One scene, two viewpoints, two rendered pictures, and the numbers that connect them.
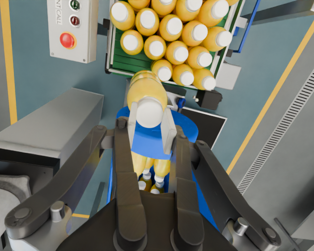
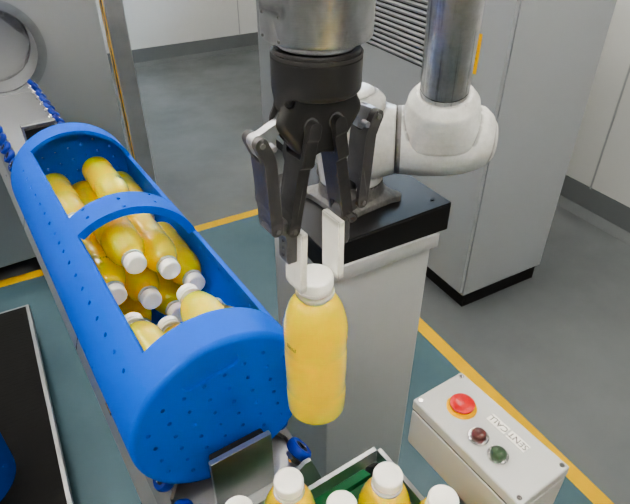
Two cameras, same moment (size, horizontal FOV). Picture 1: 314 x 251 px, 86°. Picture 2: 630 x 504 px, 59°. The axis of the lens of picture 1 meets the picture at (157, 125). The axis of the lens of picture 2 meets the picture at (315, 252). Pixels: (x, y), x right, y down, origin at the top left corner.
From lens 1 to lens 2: 0.43 m
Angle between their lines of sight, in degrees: 42
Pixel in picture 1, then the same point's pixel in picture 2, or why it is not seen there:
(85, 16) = (473, 454)
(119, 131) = (348, 206)
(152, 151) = (217, 321)
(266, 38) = not seen: outside the picture
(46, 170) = not seen: hidden behind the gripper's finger
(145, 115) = (318, 272)
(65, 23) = (485, 424)
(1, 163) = (387, 221)
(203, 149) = (278, 221)
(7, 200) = not seen: hidden behind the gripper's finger
